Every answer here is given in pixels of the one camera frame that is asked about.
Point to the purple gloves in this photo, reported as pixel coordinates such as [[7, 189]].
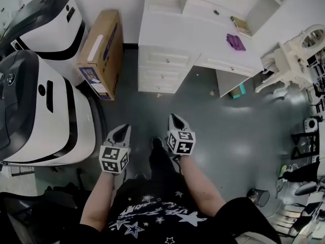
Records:
[[236, 42]]

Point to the black office chair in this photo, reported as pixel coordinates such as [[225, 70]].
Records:
[[38, 212]]

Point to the white desk with shelves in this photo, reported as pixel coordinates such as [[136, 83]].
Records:
[[193, 32]]

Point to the olive book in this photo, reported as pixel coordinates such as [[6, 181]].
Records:
[[242, 27]]

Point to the brown cardboard box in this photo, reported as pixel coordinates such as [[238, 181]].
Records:
[[106, 47]]

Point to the person's left forearm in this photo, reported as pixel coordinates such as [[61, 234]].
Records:
[[99, 199]]

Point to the black metal rack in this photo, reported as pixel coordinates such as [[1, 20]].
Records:
[[304, 146]]

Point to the person's black trousers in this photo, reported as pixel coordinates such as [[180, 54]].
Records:
[[162, 164]]

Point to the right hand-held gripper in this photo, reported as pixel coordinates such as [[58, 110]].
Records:
[[181, 142]]

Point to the small white round-lens device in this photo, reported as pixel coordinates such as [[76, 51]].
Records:
[[310, 125]]

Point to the black star print shirt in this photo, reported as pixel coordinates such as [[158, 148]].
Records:
[[152, 212]]

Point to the large white black machine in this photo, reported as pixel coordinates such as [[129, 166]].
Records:
[[48, 24], [38, 110]]

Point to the black mesh wastebasket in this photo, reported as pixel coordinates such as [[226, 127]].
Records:
[[260, 197]]

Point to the white ornate dressing table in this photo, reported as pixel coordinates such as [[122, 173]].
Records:
[[289, 62]]

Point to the person's black shoe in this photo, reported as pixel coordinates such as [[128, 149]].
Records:
[[157, 142]]

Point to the person's right forearm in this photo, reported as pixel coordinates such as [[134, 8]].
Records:
[[200, 187]]

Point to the green bottle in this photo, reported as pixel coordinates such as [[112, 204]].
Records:
[[283, 171]]

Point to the teal box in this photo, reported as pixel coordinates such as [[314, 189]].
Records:
[[238, 90]]

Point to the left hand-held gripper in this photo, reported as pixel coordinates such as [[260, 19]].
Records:
[[111, 159]]

